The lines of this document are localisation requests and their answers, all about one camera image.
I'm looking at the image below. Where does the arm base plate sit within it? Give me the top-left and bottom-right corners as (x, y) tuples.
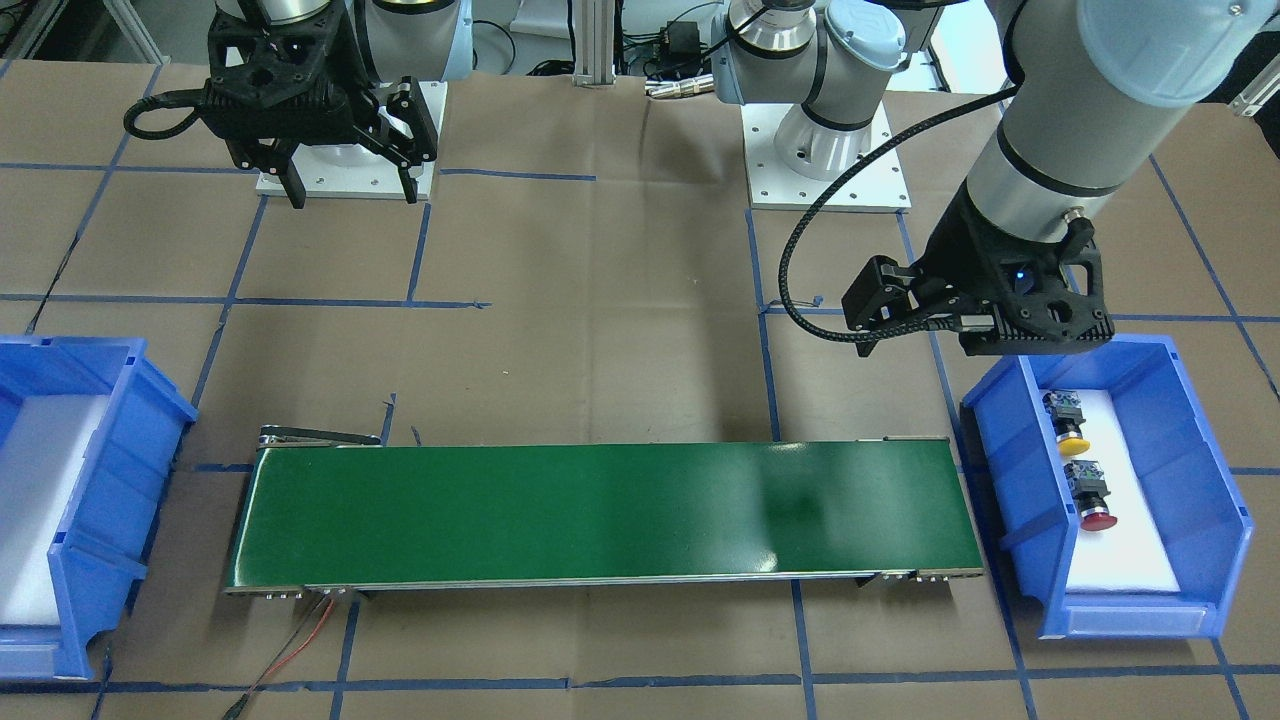
(741, 102), (913, 213)
(255, 81), (449, 201)

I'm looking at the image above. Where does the blue destination bin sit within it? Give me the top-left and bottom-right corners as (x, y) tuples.
(1, 334), (198, 682)

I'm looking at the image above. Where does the red black conveyor wire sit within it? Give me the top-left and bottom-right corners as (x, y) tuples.
(221, 592), (339, 720)

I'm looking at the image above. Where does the black braided cable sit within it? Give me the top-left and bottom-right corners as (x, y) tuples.
(123, 88), (212, 141)
(778, 85), (1019, 346)

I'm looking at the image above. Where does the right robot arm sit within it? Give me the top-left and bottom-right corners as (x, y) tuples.
(198, 1), (474, 208)

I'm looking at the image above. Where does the blue source bin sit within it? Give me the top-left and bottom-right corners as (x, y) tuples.
(963, 334), (1254, 639)

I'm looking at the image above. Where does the red push button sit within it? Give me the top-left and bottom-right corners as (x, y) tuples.
(1062, 459), (1117, 532)

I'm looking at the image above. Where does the green conveyor belt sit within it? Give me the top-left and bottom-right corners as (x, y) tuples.
(225, 437), (984, 596)

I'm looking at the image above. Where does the white foam pad source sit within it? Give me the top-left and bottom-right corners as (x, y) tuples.
(1059, 389), (1180, 594)

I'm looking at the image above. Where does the yellow push button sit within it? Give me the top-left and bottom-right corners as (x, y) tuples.
(1042, 389), (1091, 457)

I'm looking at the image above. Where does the white foam pad destination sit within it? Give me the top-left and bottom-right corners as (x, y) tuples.
(1, 395), (109, 626)

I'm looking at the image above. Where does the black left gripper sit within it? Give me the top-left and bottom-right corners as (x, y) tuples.
(842, 188), (1116, 357)

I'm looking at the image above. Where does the aluminium profile post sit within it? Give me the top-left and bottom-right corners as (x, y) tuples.
(570, 1), (620, 87)

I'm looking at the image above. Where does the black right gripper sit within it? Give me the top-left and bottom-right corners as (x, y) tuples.
(204, 17), (442, 210)

